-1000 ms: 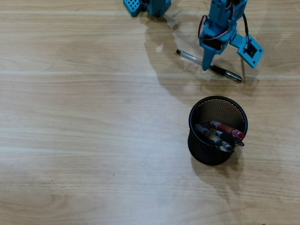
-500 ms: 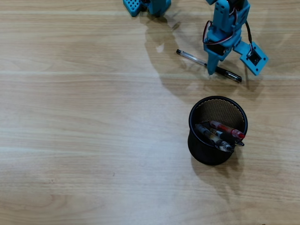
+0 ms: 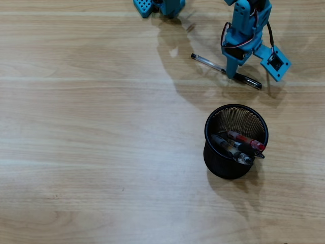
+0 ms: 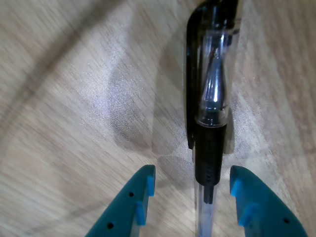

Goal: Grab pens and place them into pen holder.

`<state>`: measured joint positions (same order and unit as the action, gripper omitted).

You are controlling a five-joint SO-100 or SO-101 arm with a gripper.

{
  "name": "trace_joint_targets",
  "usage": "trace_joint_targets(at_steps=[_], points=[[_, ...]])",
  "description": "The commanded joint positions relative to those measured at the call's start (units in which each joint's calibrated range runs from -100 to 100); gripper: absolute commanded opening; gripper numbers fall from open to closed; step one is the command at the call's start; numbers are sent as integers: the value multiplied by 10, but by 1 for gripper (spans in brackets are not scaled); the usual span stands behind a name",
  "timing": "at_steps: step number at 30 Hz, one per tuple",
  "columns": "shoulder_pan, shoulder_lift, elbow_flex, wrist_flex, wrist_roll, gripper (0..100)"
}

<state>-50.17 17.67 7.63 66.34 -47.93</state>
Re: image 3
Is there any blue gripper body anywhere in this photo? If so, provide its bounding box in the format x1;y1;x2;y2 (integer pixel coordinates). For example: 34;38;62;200
220;24;262;62

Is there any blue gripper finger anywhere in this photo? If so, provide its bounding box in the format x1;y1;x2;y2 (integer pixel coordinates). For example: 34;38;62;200
225;57;244;79

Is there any clear stick pen black grip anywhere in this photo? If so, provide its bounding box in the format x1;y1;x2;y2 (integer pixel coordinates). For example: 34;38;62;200
190;53;262;90

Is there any red retractable gel pen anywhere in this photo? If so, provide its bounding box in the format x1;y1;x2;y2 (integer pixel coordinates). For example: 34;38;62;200
227;131;267;151

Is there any dark translucent retractable pen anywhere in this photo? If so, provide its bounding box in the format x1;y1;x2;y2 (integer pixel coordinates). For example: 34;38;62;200
211;134;254;166

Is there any black pen with silver clip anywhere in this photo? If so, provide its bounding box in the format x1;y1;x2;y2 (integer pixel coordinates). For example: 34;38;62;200
228;139;265;159

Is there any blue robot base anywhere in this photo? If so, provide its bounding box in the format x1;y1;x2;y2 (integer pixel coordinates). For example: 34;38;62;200
133;0;186;19

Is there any black mesh pen holder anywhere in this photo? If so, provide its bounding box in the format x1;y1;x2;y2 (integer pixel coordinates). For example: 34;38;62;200
203;103;269;180

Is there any black camera cable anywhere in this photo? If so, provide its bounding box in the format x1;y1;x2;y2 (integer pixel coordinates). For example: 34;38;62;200
266;21;275;49

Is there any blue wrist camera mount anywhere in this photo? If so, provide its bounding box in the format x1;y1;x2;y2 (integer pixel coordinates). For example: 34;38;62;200
253;44;292;82

